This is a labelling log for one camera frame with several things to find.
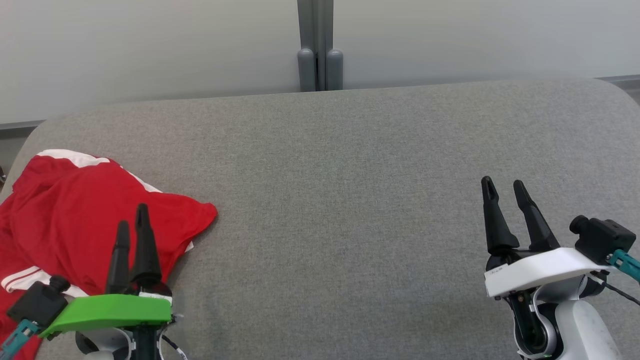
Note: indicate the grey fabric sofa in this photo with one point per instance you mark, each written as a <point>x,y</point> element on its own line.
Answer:
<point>350,200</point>

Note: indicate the red Bulls print garment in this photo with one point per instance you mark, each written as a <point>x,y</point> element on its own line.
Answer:
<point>75,210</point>

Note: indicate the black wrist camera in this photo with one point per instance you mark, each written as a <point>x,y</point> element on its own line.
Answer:
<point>37,302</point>
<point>602,237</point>

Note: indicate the red white striped shorts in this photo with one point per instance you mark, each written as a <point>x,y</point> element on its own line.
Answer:
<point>15,300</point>

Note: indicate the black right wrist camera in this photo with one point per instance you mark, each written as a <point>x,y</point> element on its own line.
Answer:
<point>602,237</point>

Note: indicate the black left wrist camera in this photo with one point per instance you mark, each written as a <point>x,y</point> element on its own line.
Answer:
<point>37,302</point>

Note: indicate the grey partition post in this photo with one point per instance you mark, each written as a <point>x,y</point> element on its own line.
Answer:
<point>306,70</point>
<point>334,70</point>

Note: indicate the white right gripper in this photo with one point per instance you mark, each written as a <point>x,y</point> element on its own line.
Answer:
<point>545,267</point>

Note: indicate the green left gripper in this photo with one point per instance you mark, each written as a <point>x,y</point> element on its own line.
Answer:
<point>110,312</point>

